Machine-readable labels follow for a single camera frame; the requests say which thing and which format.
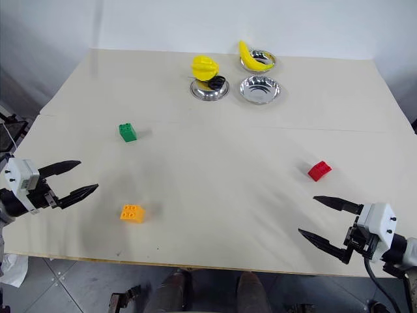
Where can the green toy brick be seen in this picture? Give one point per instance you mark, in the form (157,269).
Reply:
(128,133)

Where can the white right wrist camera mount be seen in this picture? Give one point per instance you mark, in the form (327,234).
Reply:
(379,220)

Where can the small black clip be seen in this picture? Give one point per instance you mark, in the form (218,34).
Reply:
(216,82)

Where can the orange toy brick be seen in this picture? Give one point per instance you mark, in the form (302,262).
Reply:
(132,213)

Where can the white plastic bag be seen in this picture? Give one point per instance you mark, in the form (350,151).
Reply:
(13,269)

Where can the yellow toy star fruit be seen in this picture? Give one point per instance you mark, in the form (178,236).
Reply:
(203,68)

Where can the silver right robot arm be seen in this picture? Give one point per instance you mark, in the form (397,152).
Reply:
(395,247)

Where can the black metal frame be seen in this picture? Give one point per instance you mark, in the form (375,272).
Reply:
(9,133)

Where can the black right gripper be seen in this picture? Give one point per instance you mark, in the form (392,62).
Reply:
(360,239)

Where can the rusty brown metal bracket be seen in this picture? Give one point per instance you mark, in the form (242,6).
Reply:
(123,300)

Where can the steel bowl with black clip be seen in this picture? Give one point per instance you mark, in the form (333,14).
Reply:
(208,91)

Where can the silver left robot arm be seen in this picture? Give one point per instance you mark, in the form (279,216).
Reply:
(9,203)

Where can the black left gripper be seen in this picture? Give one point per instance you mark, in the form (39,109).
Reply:
(40,197)

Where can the yellow toy banana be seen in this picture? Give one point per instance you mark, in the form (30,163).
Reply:
(249,58)

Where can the empty shiny steel bowl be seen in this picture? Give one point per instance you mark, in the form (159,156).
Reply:
(260,89)

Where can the dark rounded shape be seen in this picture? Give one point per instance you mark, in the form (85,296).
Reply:
(252,293)
(171,293)

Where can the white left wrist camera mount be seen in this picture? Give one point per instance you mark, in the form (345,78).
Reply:
(20,172)

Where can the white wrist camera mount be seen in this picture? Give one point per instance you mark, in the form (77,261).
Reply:
(20,172)
(379,220)

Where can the red toy brick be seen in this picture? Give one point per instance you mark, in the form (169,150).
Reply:
(320,171)

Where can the steel bowl with banana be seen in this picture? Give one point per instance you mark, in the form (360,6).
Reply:
(265,58)

